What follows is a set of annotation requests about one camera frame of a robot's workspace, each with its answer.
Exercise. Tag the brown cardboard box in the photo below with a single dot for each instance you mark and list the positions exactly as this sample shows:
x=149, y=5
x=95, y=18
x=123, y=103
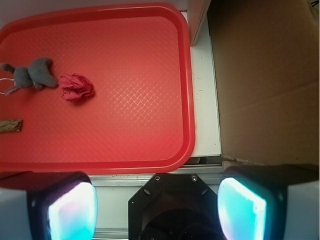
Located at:
x=267, y=69

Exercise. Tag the brown wood chip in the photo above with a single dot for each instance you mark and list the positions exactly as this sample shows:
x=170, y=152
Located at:
x=11, y=125

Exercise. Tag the grey plush mouse toy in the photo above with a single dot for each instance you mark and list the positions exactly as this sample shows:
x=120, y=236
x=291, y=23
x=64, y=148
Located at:
x=37, y=75

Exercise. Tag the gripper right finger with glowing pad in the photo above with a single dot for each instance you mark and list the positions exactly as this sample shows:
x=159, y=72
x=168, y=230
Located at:
x=270, y=202

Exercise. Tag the crumpled red paper ball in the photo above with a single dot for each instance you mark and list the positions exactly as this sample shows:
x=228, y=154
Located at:
x=75, y=87

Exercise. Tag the white board panel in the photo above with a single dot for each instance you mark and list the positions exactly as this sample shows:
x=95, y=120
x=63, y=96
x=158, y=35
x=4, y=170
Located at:
x=196, y=12

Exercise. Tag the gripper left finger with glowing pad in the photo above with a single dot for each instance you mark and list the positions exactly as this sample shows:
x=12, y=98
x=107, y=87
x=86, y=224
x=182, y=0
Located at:
x=47, y=206

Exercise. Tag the red plastic tray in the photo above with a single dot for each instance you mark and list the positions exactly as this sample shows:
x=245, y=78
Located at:
x=140, y=118

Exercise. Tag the aluminium frame rail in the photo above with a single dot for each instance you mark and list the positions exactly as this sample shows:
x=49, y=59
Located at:
x=209, y=173

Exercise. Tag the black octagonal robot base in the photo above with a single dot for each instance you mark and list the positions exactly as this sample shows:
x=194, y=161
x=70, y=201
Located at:
x=178, y=207

